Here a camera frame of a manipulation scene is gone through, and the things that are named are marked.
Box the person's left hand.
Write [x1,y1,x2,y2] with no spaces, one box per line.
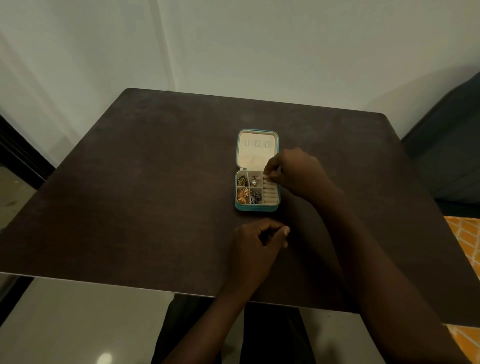
[223,218,292,297]

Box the person's right hand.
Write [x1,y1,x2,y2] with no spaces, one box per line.
[262,147,344,207]

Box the teal jewellery box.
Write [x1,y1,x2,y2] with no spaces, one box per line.
[234,129,282,214]

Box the beige box divider insert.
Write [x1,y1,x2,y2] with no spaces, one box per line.
[236,171,263,206]

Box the person's right forearm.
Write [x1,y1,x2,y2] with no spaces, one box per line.
[318,191,472,364]

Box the person's left forearm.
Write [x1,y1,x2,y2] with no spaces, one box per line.
[163,284,260,364]

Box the person's right leg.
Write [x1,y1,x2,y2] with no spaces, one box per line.
[239,303,316,364]

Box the person's leg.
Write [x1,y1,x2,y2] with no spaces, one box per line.
[151,294,226,364]
[239,303,316,364]

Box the person's left leg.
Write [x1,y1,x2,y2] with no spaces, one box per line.
[151,294,226,364]

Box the orange patterned cloth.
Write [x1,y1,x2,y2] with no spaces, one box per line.
[444,215,480,364]

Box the black door frame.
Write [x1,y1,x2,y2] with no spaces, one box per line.
[0,114,56,323]

